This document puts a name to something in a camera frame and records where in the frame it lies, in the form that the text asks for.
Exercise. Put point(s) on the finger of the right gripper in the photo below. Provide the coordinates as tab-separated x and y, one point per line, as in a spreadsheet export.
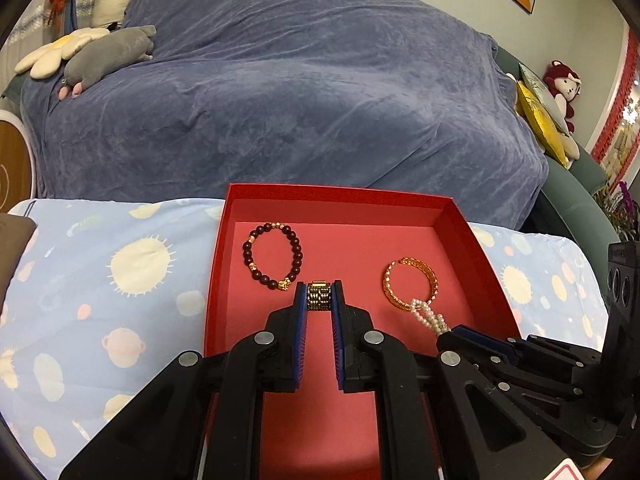
464	339
579	355

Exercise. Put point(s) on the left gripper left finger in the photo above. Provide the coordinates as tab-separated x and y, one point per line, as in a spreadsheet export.
273	358

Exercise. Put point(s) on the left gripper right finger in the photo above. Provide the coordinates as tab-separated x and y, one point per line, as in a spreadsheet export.
366	359

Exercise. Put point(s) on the gold bangle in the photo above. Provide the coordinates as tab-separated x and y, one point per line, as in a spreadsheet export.
409	282

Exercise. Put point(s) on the green sofa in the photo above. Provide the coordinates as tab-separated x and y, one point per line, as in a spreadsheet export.
565	207

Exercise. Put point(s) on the blue planet tablecloth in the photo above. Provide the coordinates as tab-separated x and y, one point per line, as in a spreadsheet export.
107	294

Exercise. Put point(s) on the yellow pillow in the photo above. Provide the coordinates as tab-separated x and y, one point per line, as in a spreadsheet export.
541	123

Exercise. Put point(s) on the grey silver pillow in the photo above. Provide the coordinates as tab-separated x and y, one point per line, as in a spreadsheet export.
543	95

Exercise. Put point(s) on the red monkey plush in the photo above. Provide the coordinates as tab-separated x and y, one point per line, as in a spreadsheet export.
564	84

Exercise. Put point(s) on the blue-grey sofa blanket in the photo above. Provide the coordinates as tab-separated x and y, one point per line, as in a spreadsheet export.
391	94

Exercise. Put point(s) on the round wooden white device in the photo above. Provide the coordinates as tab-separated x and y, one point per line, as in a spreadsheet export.
18	170

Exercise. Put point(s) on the grey plush toy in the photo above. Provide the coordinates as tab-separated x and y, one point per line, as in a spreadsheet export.
104	56

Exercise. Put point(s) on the flower shaped cushion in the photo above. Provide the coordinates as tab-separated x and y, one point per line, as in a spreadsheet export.
46	60

